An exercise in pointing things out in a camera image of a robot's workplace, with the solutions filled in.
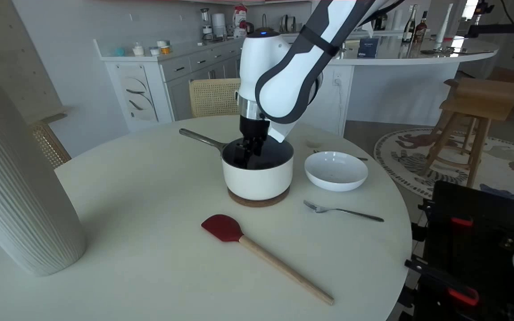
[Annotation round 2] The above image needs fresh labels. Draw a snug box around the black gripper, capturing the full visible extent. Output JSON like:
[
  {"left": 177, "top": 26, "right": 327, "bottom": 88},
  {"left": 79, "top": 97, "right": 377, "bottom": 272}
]
[{"left": 237, "top": 115, "right": 271, "bottom": 161}]

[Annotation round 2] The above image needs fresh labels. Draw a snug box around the white bowl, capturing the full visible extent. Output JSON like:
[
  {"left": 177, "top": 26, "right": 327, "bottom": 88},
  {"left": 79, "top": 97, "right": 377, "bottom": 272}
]
[{"left": 303, "top": 151, "right": 369, "bottom": 193}]

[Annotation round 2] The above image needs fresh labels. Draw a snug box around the round wooden trivet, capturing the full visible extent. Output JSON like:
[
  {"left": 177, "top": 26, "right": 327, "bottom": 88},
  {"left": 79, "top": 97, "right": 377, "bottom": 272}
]
[{"left": 227, "top": 186, "right": 293, "bottom": 209}]

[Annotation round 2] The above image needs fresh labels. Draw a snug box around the wicker back chair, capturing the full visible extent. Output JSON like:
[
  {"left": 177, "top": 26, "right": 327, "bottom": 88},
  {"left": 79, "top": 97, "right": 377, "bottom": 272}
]
[
  {"left": 187, "top": 77, "right": 243, "bottom": 120},
  {"left": 27, "top": 118, "right": 73, "bottom": 170}
]

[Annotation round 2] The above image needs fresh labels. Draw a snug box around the silver fork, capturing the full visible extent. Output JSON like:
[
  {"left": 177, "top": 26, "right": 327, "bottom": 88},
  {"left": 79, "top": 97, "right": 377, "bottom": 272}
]
[{"left": 302, "top": 199, "right": 386, "bottom": 225}]

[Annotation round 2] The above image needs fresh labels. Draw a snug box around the white kitchen cabinet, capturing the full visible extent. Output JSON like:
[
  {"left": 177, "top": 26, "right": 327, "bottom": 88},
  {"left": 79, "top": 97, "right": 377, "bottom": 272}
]
[{"left": 93, "top": 38, "right": 246, "bottom": 133}]

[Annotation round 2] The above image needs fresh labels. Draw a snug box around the white jar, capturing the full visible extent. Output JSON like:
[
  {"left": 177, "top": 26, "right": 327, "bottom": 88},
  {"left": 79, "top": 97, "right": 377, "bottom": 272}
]
[{"left": 211, "top": 13, "right": 228, "bottom": 42}]

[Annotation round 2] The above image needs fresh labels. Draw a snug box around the red topped kitchen appliance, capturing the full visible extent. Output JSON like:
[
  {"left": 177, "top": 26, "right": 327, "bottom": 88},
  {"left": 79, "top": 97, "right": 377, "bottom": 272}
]
[{"left": 232, "top": 4, "right": 252, "bottom": 38}]

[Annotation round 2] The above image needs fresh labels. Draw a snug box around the blue box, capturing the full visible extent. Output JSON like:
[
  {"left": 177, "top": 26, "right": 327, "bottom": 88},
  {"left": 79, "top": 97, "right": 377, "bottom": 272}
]
[{"left": 357, "top": 36, "right": 380, "bottom": 60}]

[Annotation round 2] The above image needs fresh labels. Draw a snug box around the wooden stool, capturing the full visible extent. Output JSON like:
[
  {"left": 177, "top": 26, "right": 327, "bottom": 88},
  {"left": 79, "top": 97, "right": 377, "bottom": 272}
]
[{"left": 425, "top": 77, "right": 514, "bottom": 190}]

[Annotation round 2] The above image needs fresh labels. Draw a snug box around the white ribbed vase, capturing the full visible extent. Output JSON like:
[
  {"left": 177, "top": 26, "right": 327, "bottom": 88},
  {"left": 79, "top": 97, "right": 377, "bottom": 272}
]
[{"left": 0, "top": 54, "right": 87, "bottom": 279}]

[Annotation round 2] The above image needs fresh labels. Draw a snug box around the black perforated work table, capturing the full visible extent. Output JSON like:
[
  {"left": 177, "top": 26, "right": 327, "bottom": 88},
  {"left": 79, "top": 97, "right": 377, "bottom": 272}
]
[{"left": 398, "top": 181, "right": 514, "bottom": 321}]

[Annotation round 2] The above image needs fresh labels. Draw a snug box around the round patterned rug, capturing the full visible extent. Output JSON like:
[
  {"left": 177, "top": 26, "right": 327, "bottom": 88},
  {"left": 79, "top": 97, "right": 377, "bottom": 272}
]
[{"left": 373, "top": 131, "right": 514, "bottom": 202}]

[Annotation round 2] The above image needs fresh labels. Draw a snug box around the black boom stand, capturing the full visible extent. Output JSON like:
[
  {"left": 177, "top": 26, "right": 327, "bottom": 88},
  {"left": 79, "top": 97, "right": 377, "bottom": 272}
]
[{"left": 468, "top": 0, "right": 514, "bottom": 40}]

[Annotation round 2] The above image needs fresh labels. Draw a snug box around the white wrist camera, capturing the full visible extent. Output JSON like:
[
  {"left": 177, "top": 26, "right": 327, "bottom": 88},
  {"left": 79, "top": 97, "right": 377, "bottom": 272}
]
[{"left": 266, "top": 122, "right": 289, "bottom": 145}]

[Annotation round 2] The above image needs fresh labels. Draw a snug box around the white pot with handle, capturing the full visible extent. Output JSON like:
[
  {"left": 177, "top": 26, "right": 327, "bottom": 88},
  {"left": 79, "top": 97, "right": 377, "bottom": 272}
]
[{"left": 177, "top": 127, "right": 296, "bottom": 204}]

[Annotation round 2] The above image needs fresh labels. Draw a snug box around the red spatula wooden handle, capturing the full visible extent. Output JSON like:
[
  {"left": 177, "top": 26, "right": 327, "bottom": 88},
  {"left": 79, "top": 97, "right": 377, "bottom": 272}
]
[{"left": 200, "top": 213, "right": 336, "bottom": 307}]

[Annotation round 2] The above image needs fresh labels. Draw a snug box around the black clamp red handle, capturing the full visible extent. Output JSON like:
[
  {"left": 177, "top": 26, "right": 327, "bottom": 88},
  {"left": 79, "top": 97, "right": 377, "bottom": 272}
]
[
  {"left": 405, "top": 258, "right": 482, "bottom": 309},
  {"left": 416, "top": 202, "right": 477, "bottom": 233}
]

